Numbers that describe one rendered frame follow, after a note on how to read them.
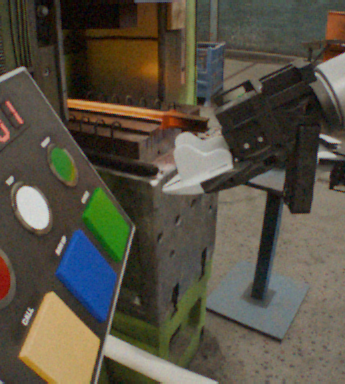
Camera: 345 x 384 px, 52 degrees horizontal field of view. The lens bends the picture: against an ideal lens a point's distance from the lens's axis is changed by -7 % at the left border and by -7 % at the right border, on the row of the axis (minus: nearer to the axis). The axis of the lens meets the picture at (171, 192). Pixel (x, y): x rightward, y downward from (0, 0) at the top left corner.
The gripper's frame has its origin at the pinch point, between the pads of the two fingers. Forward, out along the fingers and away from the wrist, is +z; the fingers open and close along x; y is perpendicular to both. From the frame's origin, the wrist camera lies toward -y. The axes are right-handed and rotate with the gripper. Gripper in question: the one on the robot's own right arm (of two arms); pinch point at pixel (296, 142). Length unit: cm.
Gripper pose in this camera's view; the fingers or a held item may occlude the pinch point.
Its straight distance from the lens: 81.0
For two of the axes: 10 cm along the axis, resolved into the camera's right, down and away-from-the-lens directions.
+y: 0.0, 8.8, 4.8
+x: 4.7, -4.3, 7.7
